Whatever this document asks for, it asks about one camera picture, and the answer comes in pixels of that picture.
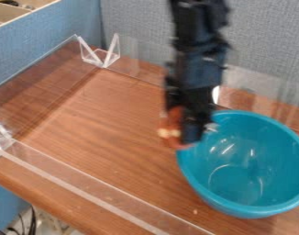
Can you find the brown toy mushroom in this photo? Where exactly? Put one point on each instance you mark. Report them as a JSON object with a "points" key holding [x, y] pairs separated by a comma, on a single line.
{"points": [[170, 128]]}

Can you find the clear acrylic front barrier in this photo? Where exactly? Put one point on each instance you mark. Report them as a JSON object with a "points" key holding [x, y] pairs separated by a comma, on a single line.
{"points": [[104, 195]]}

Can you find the clear acrylic barrier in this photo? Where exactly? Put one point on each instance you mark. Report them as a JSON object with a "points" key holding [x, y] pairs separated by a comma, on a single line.
{"points": [[42, 88], [104, 195], [247, 90]]}

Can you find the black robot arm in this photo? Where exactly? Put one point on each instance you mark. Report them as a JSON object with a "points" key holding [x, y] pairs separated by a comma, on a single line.
{"points": [[198, 41]]}

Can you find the clear acrylic left barrier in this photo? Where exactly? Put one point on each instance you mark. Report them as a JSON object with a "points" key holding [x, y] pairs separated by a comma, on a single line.
{"points": [[42, 88]]}

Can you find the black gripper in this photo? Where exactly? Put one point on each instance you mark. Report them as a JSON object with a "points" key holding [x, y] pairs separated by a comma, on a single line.
{"points": [[189, 87]]}

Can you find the clear acrylic back barrier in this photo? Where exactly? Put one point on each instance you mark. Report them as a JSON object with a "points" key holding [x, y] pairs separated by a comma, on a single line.
{"points": [[247, 90]]}

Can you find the clear acrylic corner bracket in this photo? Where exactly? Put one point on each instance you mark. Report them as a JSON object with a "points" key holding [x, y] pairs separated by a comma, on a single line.
{"points": [[100, 58]]}

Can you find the blue plastic bowl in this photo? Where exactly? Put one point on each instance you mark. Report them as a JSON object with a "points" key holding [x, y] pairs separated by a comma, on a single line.
{"points": [[243, 167]]}

